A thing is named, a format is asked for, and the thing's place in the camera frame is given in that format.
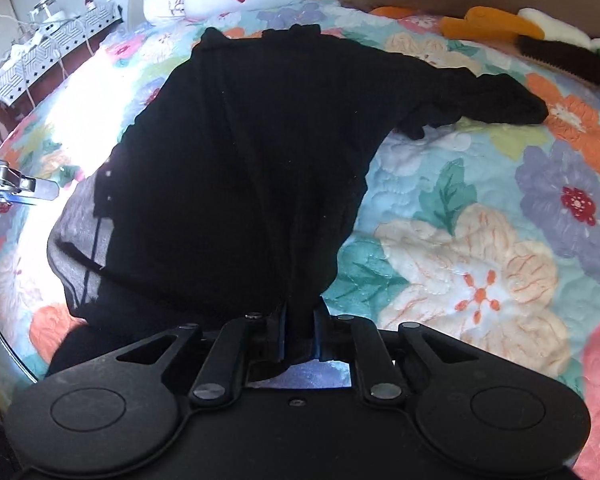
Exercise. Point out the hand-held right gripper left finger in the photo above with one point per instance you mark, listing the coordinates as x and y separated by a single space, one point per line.
278 332

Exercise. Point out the bedside table with patterned cloth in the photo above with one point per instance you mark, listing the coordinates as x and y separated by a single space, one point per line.
45 45

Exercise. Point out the plush toy bird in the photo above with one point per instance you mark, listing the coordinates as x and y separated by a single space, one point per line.
530 35

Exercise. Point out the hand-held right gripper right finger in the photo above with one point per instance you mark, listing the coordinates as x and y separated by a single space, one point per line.
323 332

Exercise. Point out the floral quilted bedspread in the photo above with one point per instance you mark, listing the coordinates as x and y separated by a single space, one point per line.
470 240

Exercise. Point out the black ribbed sweater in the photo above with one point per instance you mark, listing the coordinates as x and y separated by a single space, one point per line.
240 180

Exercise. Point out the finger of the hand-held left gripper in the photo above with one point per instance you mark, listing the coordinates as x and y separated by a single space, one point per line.
44 190

